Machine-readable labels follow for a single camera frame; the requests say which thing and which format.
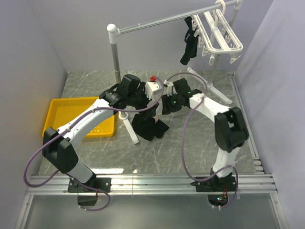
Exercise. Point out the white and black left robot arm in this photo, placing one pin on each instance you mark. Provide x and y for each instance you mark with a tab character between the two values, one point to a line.
61	143

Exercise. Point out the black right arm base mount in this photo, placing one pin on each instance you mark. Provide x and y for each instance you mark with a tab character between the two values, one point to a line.
216	184

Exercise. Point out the black garment on hanger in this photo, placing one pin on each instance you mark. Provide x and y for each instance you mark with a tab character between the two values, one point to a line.
191	43

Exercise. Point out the aluminium rail frame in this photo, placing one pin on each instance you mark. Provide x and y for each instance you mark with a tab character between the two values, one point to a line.
160	201

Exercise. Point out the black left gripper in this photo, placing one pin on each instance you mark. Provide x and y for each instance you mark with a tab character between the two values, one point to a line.
141	89

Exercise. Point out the white clip hanger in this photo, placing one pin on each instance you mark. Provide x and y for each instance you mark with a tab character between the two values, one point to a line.
221	40

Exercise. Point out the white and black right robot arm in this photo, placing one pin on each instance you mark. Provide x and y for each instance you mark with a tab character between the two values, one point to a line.
230	130

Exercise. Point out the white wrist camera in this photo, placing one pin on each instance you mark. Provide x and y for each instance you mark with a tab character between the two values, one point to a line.
169	88
151	89

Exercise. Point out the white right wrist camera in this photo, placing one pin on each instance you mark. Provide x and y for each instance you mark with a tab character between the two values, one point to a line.
169	88

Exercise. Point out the yellow plastic tray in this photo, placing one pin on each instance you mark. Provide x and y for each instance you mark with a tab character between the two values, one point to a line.
63	110

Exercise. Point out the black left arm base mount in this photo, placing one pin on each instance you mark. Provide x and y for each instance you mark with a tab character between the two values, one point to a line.
101	183

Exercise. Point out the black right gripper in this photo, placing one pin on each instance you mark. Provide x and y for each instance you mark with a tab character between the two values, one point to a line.
166	102

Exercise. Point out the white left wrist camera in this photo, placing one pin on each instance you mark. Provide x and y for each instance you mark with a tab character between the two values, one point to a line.
151	89

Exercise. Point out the black underwear with beige waistband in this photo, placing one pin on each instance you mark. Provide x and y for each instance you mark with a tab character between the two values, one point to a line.
148	125

